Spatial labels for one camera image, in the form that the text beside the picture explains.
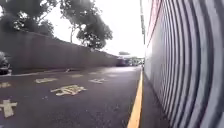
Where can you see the long grey wall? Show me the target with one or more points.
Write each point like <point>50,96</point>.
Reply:
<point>50,53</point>

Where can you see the pole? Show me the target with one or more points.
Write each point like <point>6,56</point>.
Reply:
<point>142,20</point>

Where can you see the corrugated metal fence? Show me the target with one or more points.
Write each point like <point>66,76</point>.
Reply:
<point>186,63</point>

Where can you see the dark parked vehicle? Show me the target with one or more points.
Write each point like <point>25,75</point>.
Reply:
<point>4,65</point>

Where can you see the trees behind wall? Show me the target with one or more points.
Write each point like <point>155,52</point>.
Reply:
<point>90,26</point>

